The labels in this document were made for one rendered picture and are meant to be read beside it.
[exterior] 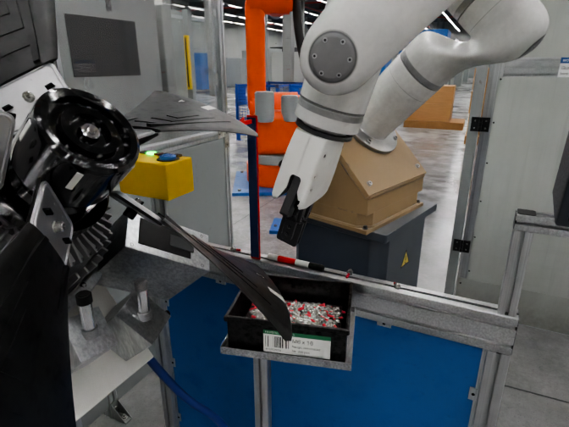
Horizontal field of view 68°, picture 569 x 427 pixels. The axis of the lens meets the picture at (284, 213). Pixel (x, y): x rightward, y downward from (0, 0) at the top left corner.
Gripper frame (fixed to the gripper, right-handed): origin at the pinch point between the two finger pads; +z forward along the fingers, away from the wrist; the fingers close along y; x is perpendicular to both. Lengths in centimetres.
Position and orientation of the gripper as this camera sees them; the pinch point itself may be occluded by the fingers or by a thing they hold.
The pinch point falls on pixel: (291, 229)
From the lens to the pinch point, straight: 60.2
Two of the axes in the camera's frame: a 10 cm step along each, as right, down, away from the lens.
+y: -4.3, 3.0, -8.5
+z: -2.7, 8.6, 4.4
